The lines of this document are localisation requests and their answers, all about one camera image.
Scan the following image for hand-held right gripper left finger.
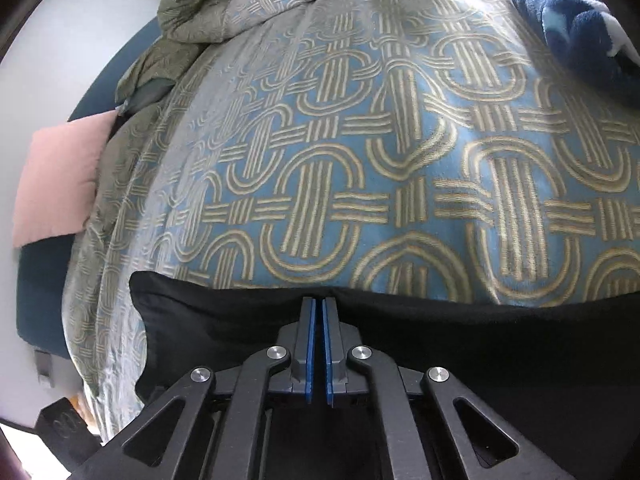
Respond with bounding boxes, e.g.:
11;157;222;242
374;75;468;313
70;296;318;480

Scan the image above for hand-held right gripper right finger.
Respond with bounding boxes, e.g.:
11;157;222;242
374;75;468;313
323;297;542;480

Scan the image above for black pants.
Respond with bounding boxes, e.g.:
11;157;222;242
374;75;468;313
129;270;640;480

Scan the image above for blue tan patterned bedspread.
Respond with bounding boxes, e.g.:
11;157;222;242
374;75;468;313
62;0;640;443

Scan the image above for black box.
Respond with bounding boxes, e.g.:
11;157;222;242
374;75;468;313
37;396;102;461

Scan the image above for pink pillow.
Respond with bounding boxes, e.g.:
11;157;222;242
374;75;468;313
12;110;120;249

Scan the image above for olive green cloth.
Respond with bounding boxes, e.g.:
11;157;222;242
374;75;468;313
115;35;203;113

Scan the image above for grey crumpled comforter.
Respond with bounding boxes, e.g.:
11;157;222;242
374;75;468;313
140;0;441;43

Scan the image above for navy blue fleece blanket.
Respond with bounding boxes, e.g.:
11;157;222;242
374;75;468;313
492;0;639;107

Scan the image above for small grey wall fixture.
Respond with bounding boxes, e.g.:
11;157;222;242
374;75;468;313
34;351;55;387

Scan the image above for dark teal bed frame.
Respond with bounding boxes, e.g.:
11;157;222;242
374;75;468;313
15;15;166;361

